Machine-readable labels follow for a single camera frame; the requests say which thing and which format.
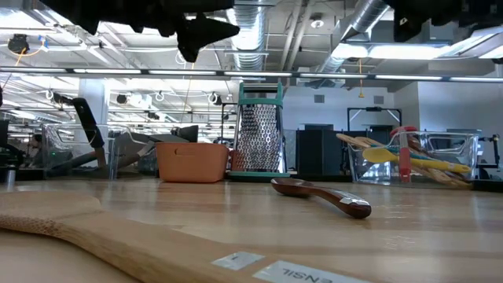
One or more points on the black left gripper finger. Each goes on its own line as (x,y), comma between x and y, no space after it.
(212,29)

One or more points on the black square-head spatula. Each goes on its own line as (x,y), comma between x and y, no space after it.
(169,138)

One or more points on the large black wide spatula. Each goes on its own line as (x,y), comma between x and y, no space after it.
(88,122)

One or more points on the wooden fork spoon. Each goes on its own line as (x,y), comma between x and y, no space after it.
(414,143)

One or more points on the oval slotted wooden spoon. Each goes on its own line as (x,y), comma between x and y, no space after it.
(365,140)

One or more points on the red slotted spoon steel shank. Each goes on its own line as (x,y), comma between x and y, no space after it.
(404,161)

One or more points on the wooden slotted spatula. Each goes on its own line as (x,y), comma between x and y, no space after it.
(346,138)

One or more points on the yellow silicone spoon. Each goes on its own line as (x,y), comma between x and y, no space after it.
(377,155)

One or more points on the small brown wooden spoon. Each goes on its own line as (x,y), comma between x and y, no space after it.
(452,177)

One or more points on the dark wooden spoon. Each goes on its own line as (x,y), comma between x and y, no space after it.
(298,186)

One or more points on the large labelled wooden spoon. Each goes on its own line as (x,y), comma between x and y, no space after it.
(118,239)

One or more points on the long ceiling light strip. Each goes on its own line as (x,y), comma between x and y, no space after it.
(255,74)

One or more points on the white support column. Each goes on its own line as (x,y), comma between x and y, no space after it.
(98,90)

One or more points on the black room monitor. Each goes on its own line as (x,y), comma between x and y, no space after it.
(190,131)

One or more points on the teal steel box grater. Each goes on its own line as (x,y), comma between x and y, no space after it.
(259,133)

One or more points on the orange plastic bin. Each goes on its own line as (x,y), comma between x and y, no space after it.
(192,161)

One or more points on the clear plastic bin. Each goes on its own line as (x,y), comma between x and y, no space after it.
(63,141)
(452,149)

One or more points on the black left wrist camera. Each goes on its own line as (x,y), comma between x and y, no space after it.
(189,51)

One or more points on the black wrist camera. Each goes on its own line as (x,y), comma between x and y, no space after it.
(406,29)
(189,51)

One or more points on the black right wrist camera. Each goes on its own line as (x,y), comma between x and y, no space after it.
(406,29)

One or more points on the wide silver ventilation duct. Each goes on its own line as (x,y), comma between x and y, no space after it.
(249,43)

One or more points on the slanted silver ventilation duct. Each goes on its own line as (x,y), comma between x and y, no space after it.
(365,15)

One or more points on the black room rig frame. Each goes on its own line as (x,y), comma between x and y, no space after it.
(373,109)

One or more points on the silver metal post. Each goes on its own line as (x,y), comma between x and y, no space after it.
(10,176)

